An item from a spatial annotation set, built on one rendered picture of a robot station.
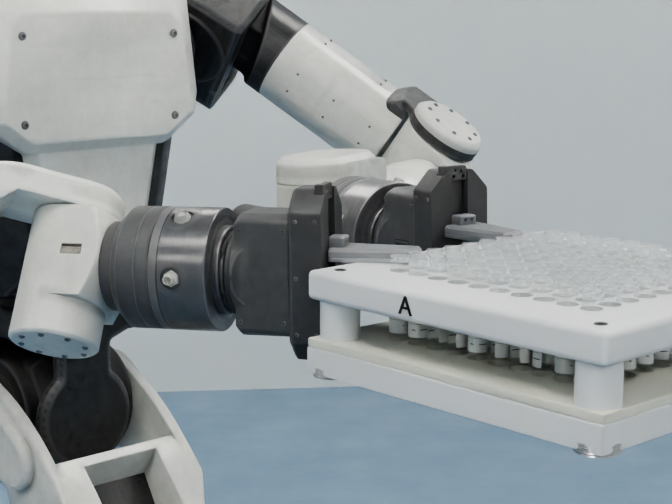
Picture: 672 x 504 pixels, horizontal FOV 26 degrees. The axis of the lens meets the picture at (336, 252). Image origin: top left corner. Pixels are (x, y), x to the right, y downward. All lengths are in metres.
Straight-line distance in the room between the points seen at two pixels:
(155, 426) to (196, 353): 3.23
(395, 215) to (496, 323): 0.30
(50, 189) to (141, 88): 0.34
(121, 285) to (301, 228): 0.13
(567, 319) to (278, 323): 0.25
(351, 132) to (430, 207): 0.42
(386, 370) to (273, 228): 0.14
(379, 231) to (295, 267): 0.17
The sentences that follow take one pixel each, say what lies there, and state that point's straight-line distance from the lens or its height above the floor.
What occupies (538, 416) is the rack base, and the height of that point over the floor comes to 1.02.
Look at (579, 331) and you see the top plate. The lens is 0.81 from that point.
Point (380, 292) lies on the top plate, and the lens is 0.91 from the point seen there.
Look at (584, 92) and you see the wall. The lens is 4.75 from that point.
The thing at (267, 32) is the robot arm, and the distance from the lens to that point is 1.52.
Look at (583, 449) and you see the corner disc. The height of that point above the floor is 1.01.
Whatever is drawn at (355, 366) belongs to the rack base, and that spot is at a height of 1.02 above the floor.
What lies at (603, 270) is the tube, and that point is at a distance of 0.93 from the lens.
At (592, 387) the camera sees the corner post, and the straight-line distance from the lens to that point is 0.82.
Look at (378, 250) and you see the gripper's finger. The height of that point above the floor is 1.08.
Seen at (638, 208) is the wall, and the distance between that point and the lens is 4.84.
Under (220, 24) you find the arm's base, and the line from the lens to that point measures 1.48.
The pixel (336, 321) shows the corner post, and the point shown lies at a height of 1.04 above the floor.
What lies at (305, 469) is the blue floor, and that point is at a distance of 3.96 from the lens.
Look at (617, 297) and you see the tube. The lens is 0.87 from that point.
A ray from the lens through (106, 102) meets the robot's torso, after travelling 1.36.
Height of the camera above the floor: 1.25
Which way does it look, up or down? 10 degrees down
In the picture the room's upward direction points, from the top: straight up
